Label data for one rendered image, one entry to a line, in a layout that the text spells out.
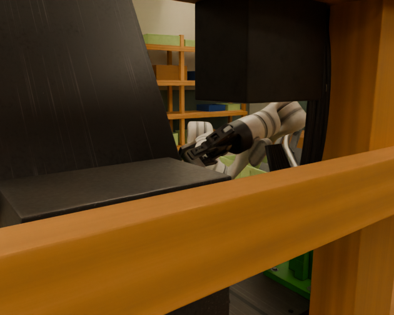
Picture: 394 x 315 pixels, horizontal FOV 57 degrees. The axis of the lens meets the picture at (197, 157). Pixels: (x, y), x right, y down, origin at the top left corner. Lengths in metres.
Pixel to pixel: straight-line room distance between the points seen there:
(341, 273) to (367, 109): 0.28
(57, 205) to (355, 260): 0.48
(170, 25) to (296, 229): 6.90
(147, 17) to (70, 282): 6.82
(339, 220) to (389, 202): 0.13
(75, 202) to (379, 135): 0.46
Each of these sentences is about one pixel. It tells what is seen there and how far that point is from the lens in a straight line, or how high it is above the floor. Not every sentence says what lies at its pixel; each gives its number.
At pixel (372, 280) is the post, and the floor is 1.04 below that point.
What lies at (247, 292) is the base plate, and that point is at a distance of 0.91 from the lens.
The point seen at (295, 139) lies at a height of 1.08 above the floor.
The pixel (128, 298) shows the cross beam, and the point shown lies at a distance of 0.31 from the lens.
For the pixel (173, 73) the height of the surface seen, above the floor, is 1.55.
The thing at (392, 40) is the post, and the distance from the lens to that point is 0.65.
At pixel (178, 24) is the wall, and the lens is 7.33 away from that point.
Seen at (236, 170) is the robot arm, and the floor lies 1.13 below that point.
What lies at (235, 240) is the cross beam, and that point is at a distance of 0.35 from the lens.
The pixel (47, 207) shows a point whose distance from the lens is 0.45.
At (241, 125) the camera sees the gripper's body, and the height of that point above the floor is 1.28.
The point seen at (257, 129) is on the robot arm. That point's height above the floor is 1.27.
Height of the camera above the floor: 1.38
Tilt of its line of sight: 12 degrees down
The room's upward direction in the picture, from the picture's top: straight up
